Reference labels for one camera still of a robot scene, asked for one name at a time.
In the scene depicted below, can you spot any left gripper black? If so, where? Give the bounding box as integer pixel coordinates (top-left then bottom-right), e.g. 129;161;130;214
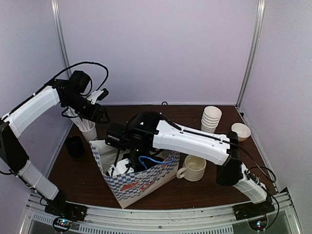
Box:
63;92;110;123

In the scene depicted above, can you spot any blue checkered paper bag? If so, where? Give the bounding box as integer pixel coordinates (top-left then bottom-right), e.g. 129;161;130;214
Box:
89;140;180;209

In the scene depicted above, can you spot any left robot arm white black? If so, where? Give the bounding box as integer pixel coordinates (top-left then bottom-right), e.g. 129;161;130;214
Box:
0;71;109;216

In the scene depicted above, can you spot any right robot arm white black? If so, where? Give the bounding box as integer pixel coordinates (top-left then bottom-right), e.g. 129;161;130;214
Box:
105;112;275;215

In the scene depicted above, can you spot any white cup holding straws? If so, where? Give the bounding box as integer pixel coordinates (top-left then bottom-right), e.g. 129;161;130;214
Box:
82;126;98;142

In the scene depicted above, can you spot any stack of black lids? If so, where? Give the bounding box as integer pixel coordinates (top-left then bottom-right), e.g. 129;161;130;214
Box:
65;136;85;158

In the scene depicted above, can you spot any white ceramic mug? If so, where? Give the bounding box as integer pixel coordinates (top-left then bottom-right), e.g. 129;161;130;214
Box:
176;155;206;182

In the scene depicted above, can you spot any stack of white paper cups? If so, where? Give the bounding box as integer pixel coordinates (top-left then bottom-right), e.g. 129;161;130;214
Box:
201;106;222;133

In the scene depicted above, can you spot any small white ceramic bowl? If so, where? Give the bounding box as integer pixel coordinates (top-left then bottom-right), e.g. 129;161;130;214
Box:
231;123;251;142

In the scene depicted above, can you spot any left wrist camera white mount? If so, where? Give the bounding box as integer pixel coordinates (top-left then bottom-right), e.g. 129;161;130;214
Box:
86;88;109;104

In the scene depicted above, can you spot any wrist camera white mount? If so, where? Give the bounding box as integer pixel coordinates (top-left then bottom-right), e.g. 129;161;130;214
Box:
86;88;109;104
106;158;135;176

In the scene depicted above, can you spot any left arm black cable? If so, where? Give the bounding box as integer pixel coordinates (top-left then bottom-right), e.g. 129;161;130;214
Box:
31;61;110;98

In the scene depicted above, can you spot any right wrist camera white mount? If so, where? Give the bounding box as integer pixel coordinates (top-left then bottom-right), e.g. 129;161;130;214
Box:
106;158;135;176

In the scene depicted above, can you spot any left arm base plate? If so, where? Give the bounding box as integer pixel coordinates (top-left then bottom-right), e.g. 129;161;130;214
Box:
44;201;87;221

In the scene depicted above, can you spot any aluminium front rail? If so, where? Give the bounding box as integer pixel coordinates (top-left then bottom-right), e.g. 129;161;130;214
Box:
17;192;303;234

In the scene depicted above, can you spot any left aluminium frame post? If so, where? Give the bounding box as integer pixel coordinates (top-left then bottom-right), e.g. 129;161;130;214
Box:
51;0;69;67

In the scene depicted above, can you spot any aluminium frame post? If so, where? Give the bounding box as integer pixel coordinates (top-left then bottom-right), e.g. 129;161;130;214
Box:
51;0;69;67
235;0;266;109

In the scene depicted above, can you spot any right aluminium frame post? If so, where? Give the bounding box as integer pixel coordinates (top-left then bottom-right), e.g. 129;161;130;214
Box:
235;0;266;109

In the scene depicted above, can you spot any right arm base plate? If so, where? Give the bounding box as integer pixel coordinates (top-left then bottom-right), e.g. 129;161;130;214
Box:
233;201;275;220

